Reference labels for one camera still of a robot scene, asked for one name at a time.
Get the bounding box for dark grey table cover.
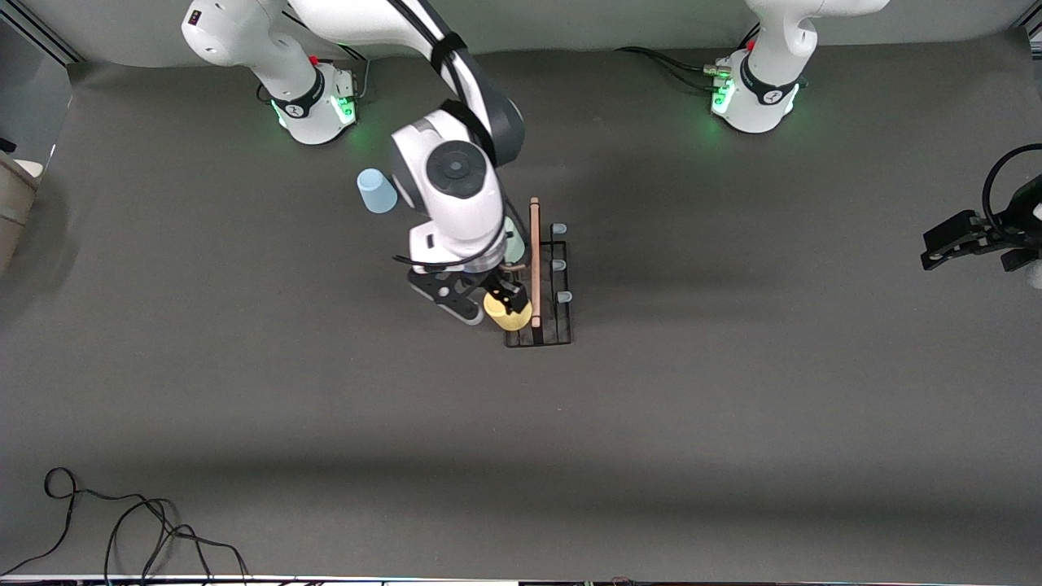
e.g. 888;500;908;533
0;28;1042;580

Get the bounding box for yellow plastic cup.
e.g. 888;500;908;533
484;291;534;332

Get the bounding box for beige box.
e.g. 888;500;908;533
0;137;43;276

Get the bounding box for thin black loose cable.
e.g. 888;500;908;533
0;466;176;577
104;496;249;584

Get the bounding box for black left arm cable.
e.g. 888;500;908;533
983;144;1042;238

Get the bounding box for black wire cup holder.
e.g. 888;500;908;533
498;196;574;348

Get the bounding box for black base cables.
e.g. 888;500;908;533
615;24;733;94
259;45;372;107

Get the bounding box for pale green plastic cup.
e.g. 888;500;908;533
502;216;528;265

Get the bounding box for black right base cables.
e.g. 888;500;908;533
259;45;372;107

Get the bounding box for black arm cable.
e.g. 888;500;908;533
983;144;1042;238
389;0;523;275

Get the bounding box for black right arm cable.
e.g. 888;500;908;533
389;0;523;275

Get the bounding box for light blue plastic cup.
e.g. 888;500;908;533
357;168;399;215

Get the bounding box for black left base cables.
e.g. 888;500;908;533
615;24;733;94

